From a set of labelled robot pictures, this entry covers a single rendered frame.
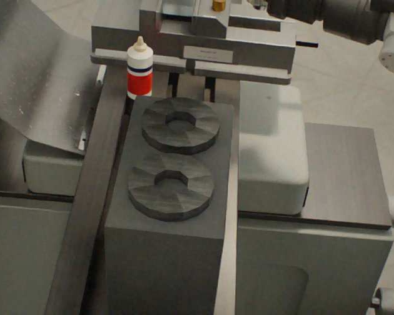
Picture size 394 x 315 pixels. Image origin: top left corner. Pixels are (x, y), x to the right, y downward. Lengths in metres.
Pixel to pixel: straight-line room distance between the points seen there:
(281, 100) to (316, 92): 1.43
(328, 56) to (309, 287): 1.75
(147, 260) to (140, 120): 0.18
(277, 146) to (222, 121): 0.44
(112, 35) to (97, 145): 0.23
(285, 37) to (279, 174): 0.23
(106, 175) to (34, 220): 0.32
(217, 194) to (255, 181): 0.47
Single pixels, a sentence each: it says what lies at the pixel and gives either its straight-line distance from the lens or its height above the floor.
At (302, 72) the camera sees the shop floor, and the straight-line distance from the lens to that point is 2.91.
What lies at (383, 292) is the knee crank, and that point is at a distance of 1.46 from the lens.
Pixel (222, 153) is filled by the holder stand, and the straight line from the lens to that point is 0.80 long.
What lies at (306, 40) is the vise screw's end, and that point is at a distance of 1.26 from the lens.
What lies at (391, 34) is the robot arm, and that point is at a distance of 1.00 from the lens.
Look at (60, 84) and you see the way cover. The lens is 1.30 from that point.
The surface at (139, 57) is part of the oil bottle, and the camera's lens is 1.12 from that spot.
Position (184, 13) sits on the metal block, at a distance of 1.22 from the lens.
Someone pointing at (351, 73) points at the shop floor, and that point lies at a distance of 2.96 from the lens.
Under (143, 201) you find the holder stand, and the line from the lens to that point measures 0.72.
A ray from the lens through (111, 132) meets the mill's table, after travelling 1.10.
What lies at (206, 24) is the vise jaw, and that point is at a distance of 1.19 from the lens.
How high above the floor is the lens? 1.63
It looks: 42 degrees down
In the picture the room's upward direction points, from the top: 5 degrees clockwise
